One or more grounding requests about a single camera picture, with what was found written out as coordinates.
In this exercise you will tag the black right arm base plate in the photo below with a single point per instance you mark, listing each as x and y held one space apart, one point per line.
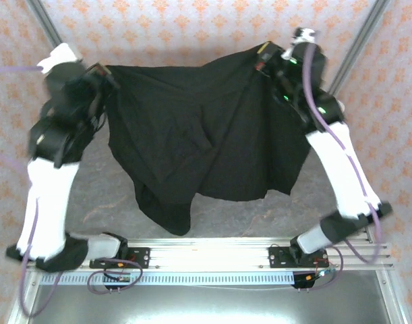
278 256

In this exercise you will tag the small circuit board with LED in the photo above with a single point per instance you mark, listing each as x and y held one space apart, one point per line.
323 272

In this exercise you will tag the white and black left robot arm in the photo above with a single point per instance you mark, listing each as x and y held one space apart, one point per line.
47 202

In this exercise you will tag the aluminium frame post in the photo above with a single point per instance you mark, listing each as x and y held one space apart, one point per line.
360 40
44 17

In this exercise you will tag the aluminium cross rail beam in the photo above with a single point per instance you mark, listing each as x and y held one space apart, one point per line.
209 251

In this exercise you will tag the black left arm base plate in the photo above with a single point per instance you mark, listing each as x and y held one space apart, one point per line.
140 256

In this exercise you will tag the shiny steel lower panel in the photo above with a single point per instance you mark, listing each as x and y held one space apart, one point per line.
209 307

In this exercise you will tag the black t-shirt with floral print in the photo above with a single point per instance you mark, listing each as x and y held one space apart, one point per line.
192 135

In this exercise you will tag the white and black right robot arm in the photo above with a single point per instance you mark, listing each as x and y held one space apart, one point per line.
330 168

